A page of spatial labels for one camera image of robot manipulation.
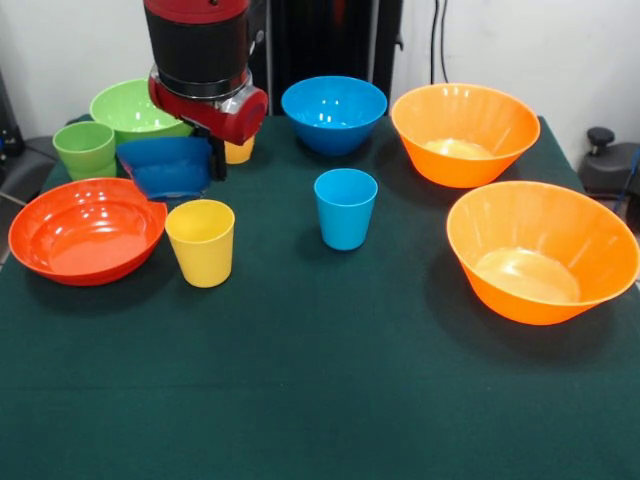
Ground light blue plastic bowl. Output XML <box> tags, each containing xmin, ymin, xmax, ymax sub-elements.
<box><xmin>280</xmin><ymin>75</ymin><xmax>389</xmax><ymax>157</ymax></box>

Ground yellow plastic cup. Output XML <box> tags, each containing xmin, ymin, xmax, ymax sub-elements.
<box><xmin>164</xmin><ymin>198</ymin><xmax>236</xmax><ymax>289</ymax></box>
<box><xmin>224</xmin><ymin>135</ymin><xmax>256</xmax><ymax>165</ymax></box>

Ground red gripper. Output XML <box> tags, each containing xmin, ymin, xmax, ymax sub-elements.
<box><xmin>147</xmin><ymin>72</ymin><xmax>270</xmax><ymax>182</ymax></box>

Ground red plastic bowl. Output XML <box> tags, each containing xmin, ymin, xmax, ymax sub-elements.
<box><xmin>7</xmin><ymin>177</ymin><xmax>169</xmax><ymax>287</ymax></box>

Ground black equipment base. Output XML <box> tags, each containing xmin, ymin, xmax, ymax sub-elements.
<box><xmin>579</xmin><ymin>127</ymin><xmax>640</xmax><ymax>197</ymax></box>
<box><xmin>0</xmin><ymin>135</ymin><xmax>57</xmax><ymax>204</ymax></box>

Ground black hanging cable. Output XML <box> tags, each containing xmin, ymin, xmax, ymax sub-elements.
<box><xmin>428</xmin><ymin>0</ymin><xmax>451</xmax><ymax>85</ymax></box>

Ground orange plastic bowl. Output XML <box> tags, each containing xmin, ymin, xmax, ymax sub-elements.
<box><xmin>390</xmin><ymin>82</ymin><xmax>542</xmax><ymax>190</ymax></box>
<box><xmin>446</xmin><ymin>180</ymin><xmax>640</xmax><ymax>327</ymax></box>

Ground black box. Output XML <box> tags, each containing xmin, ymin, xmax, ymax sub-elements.
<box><xmin>0</xmin><ymin>69</ymin><xmax>26</xmax><ymax>157</ymax></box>

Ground dark green tablecloth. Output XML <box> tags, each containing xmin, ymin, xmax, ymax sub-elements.
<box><xmin>0</xmin><ymin>113</ymin><xmax>640</xmax><ymax>480</ymax></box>

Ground green plastic cup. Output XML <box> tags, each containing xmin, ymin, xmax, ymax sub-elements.
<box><xmin>52</xmin><ymin>120</ymin><xmax>117</xmax><ymax>171</ymax></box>
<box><xmin>64</xmin><ymin>157</ymin><xmax>119</xmax><ymax>182</ymax></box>

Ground light blue plastic cup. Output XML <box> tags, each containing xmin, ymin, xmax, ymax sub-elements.
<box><xmin>313</xmin><ymin>168</ymin><xmax>379</xmax><ymax>252</ymax></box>

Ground green plastic bowl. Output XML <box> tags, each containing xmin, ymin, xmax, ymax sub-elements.
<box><xmin>89</xmin><ymin>78</ymin><xmax>195</xmax><ymax>149</ymax></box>

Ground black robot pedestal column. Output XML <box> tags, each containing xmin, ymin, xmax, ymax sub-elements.
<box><xmin>247</xmin><ymin>0</ymin><xmax>406</xmax><ymax>117</ymax></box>

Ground dark blue plastic bowl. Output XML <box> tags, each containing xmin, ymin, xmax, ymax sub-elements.
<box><xmin>116</xmin><ymin>137</ymin><xmax>214</xmax><ymax>202</ymax></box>

